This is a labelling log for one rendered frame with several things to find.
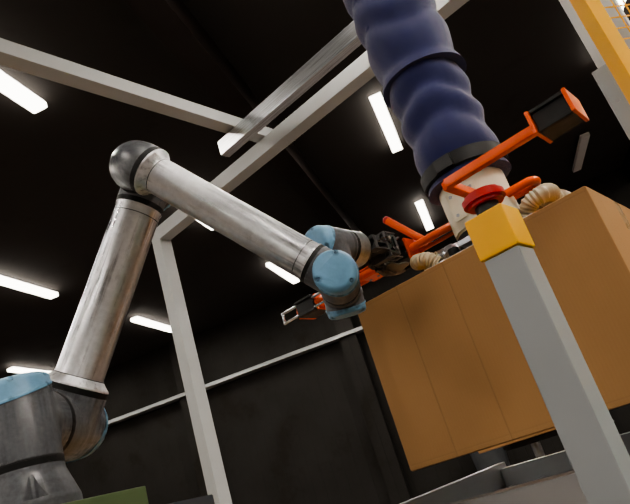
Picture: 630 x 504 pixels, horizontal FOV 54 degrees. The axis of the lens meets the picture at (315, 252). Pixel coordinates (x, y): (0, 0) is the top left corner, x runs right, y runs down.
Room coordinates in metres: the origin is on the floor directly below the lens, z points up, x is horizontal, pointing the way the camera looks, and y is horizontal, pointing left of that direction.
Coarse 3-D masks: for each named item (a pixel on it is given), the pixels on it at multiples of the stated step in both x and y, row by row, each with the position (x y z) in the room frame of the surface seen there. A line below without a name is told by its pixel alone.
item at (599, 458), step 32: (480, 224) 0.90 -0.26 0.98; (512, 224) 0.88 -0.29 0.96; (480, 256) 0.91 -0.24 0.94; (512, 256) 0.89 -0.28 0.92; (512, 288) 0.90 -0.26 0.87; (544, 288) 0.90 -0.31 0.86; (512, 320) 0.91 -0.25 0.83; (544, 320) 0.89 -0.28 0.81; (544, 352) 0.90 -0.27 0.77; (576, 352) 0.91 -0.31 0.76; (544, 384) 0.91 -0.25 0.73; (576, 384) 0.88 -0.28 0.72; (576, 416) 0.89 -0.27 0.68; (608, 416) 0.92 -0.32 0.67; (576, 448) 0.90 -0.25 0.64; (608, 448) 0.88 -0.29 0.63; (608, 480) 0.89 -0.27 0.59
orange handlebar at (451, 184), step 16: (528, 128) 1.08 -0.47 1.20; (512, 144) 1.11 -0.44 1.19; (480, 160) 1.15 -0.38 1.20; (496, 160) 1.15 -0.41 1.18; (448, 176) 1.19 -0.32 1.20; (464, 176) 1.18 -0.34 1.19; (448, 192) 1.23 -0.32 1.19; (464, 192) 1.26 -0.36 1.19; (512, 192) 1.37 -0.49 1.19; (528, 192) 1.39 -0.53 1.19; (448, 224) 1.47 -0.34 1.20; (416, 240) 1.54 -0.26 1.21; (432, 240) 1.52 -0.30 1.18; (368, 272) 1.63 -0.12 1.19
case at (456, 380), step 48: (576, 192) 1.13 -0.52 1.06; (576, 240) 1.15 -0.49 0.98; (624, 240) 1.19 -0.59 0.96; (432, 288) 1.35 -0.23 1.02; (480, 288) 1.28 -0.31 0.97; (576, 288) 1.18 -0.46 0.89; (624, 288) 1.13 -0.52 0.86; (384, 336) 1.44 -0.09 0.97; (432, 336) 1.37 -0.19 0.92; (480, 336) 1.31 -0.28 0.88; (576, 336) 1.20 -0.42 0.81; (624, 336) 1.15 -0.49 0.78; (384, 384) 1.47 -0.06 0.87; (432, 384) 1.40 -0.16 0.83; (480, 384) 1.33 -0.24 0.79; (528, 384) 1.28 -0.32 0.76; (624, 384) 1.18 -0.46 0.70; (432, 432) 1.42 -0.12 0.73; (480, 432) 1.36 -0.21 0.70; (528, 432) 1.30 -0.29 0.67
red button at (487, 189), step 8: (472, 192) 0.90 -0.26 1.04; (480, 192) 0.89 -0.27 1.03; (488, 192) 0.89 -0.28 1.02; (496, 192) 0.89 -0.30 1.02; (504, 192) 0.91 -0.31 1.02; (464, 200) 0.91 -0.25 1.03; (472, 200) 0.90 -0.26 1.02; (480, 200) 0.90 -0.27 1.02; (488, 200) 0.90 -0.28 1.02; (496, 200) 0.91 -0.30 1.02; (464, 208) 0.92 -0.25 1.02; (472, 208) 0.91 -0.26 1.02; (480, 208) 0.91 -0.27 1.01; (488, 208) 0.90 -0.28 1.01
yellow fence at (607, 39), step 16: (576, 0) 1.54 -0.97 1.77; (592, 0) 1.52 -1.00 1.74; (592, 16) 1.52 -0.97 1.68; (608, 16) 1.53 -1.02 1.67; (624, 16) 1.56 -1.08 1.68; (592, 32) 1.55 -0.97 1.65; (608, 32) 1.52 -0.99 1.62; (608, 48) 1.53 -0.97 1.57; (624, 48) 1.52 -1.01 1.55; (608, 64) 1.55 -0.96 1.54; (624, 64) 1.52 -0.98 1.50; (624, 80) 1.54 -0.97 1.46
